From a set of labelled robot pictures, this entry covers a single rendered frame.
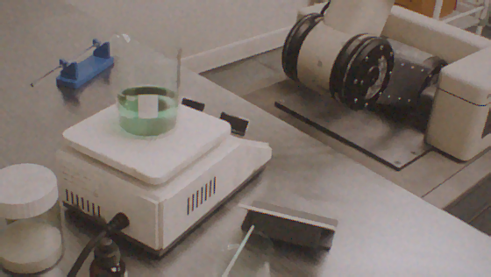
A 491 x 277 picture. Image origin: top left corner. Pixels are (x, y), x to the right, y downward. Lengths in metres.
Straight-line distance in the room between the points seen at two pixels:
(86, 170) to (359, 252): 0.27
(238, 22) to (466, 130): 1.45
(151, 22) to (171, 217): 1.89
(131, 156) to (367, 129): 1.09
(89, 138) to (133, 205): 0.08
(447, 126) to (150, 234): 1.07
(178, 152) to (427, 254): 0.26
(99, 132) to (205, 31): 2.04
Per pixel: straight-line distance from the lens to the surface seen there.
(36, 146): 0.75
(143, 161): 0.55
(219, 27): 2.66
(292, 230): 0.59
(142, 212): 0.56
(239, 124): 0.67
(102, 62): 0.92
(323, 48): 1.37
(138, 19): 2.37
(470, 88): 1.47
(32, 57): 0.98
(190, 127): 0.60
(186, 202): 0.57
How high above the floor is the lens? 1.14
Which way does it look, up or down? 31 degrees down
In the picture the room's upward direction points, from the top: 5 degrees clockwise
